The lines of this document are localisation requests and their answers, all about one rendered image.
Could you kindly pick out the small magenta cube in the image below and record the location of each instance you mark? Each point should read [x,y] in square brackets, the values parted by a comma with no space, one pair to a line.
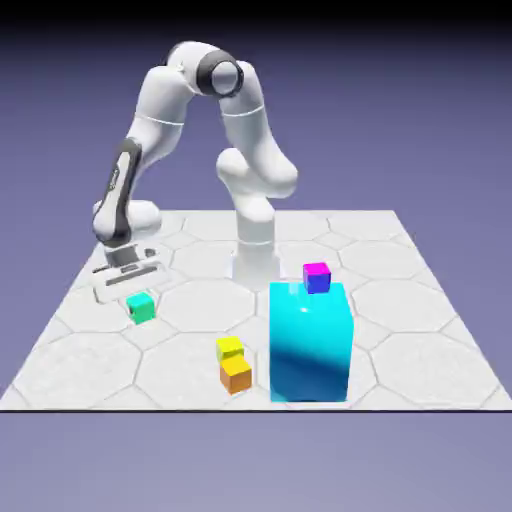
[316,276]

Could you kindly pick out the small yellow cube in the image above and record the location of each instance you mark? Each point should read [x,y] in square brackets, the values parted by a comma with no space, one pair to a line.
[229,348]

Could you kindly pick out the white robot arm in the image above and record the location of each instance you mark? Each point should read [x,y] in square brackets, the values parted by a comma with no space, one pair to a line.
[244,132]

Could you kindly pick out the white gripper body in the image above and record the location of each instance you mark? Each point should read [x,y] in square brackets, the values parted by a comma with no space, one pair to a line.
[130,279]

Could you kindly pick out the small green cube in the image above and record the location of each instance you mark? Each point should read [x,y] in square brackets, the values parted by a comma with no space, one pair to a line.
[140,308]

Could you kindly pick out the large cyan box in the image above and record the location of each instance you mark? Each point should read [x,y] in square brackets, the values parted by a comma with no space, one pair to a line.
[308,344]

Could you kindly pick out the small orange cube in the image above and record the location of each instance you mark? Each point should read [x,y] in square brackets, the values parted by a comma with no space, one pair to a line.
[236,376]

